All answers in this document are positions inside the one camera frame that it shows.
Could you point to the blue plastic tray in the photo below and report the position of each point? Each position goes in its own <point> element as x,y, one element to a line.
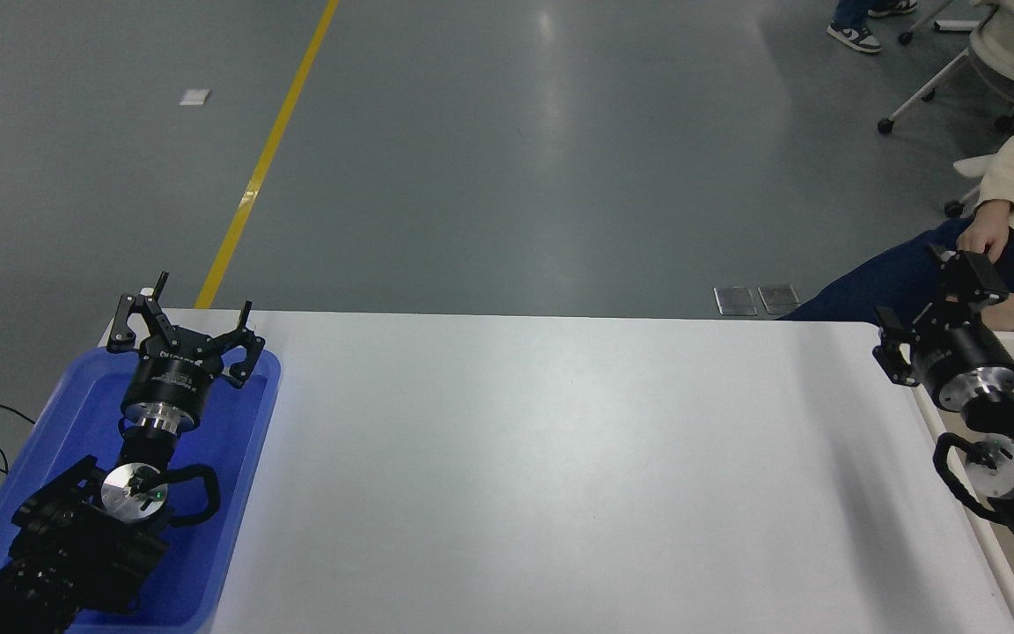
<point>234,458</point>

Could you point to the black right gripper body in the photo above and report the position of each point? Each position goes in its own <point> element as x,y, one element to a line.
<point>965,357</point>

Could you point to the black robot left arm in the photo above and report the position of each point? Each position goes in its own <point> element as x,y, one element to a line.
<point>76,546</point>

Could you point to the white wheeled chair base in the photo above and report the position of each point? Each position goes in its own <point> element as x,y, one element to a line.
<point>943,22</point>

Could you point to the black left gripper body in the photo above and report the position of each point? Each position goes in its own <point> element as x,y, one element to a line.
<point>168,379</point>

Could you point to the person's right hand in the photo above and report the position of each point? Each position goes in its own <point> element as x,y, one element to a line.
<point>987,231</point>

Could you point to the white paper scrap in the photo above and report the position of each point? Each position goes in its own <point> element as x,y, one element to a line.
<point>194,97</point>

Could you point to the metal floor plate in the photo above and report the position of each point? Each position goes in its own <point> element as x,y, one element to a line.
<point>735,299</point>
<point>778,298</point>

